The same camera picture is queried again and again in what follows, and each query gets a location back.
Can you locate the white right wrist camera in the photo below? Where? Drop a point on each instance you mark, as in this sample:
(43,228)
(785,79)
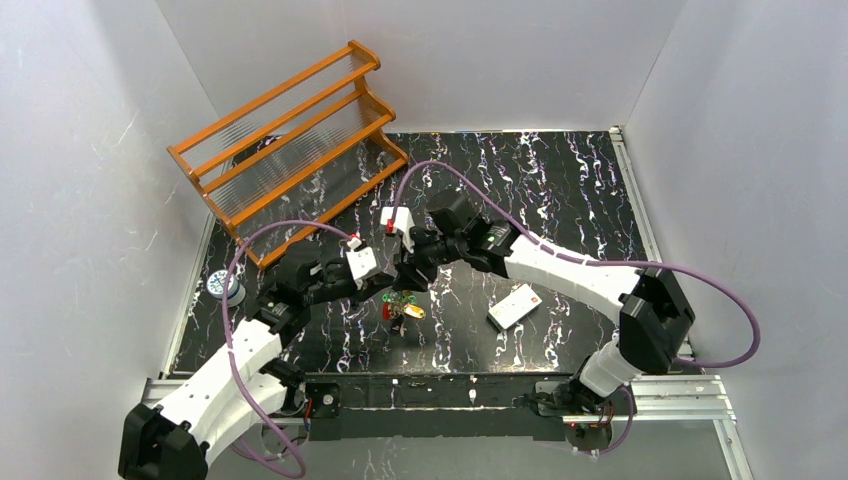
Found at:
(398,222)

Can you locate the white card box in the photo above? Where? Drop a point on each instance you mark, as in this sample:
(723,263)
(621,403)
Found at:
(509,311)

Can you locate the orange wooden shelf rack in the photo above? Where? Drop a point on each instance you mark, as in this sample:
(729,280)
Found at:
(313,145)

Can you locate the aluminium front rail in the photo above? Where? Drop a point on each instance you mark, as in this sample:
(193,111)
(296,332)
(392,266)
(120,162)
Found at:
(671,397)

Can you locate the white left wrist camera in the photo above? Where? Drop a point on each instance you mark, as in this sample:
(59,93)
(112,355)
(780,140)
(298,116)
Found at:
(362,264)

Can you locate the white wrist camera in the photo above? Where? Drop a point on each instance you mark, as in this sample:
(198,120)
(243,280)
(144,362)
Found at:
(398,222)
(362,264)

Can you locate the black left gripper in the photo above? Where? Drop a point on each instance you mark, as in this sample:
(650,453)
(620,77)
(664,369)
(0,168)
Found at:
(370,288)

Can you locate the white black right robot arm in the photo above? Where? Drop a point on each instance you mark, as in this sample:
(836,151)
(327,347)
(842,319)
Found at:
(646,304)

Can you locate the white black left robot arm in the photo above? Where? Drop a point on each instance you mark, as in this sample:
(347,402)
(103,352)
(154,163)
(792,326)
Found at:
(246,379)

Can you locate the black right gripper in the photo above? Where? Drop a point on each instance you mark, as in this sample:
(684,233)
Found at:
(407,267)

